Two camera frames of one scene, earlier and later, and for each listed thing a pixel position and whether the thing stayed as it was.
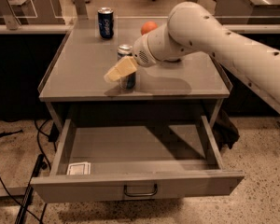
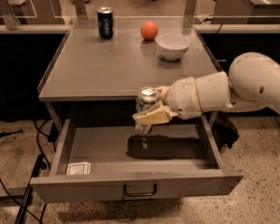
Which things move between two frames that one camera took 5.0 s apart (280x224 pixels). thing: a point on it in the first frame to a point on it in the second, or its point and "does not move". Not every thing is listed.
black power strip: (39, 165) does not move
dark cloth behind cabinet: (224, 130) does not move
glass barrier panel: (136, 7) does not move
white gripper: (141, 53) to (183, 97)
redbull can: (129, 82) to (146, 98)
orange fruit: (147, 26) does not move
